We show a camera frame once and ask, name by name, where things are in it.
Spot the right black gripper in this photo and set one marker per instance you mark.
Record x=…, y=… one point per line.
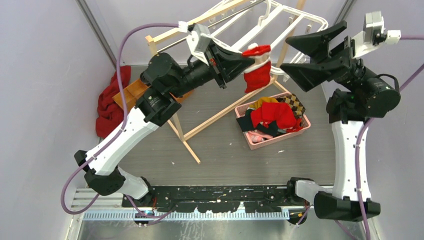
x=339, y=58

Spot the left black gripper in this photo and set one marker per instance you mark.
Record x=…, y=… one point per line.
x=226, y=64

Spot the red santa sock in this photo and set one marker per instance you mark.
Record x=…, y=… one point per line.
x=258, y=74

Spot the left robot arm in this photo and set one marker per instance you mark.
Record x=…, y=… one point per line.
x=168, y=82

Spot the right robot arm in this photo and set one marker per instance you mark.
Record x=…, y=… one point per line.
x=366, y=95

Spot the white plastic clip hanger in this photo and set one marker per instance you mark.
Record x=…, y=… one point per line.
x=281, y=30

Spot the mustard yellow sock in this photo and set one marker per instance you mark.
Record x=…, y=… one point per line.
x=257, y=104

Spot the argyle brown sock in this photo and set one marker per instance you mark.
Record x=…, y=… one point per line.
x=294, y=103

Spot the red sock in basket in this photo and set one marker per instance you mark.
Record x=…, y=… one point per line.
x=277, y=112

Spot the black sock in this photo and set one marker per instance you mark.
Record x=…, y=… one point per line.
x=246, y=124

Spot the pink plastic basket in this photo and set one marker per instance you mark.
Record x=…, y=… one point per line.
x=301, y=125

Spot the pink sock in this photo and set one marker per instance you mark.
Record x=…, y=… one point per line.
x=258, y=137

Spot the wooden compartment tray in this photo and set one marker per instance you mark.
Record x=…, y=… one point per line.
x=134, y=91

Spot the red cloth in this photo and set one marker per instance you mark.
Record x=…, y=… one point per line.
x=110, y=115

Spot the wooden drying rack frame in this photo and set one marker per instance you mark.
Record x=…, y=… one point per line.
x=196, y=98

